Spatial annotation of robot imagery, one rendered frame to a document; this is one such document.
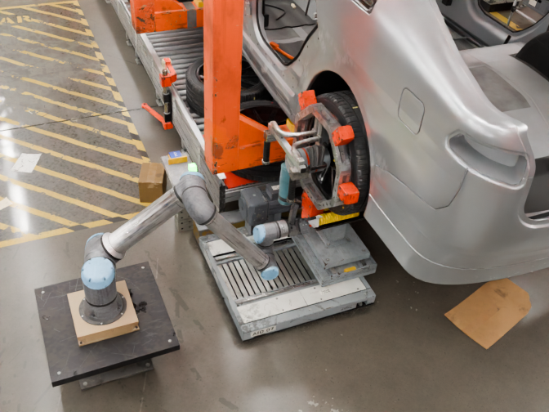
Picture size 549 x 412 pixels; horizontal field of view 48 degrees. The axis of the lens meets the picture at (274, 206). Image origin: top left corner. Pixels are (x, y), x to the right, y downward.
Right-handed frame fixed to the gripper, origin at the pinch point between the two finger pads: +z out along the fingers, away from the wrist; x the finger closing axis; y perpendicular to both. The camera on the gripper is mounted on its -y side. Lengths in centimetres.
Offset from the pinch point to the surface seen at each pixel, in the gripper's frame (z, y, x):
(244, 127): -18, -59, -35
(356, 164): 12.6, -20.7, 29.2
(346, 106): 16, -50, 26
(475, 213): 22, 12, 98
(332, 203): 4.1, -5.1, 9.7
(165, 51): -11, -167, -223
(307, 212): 3.5, -3.5, -23.8
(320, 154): -3.2, -29.2, 25.0
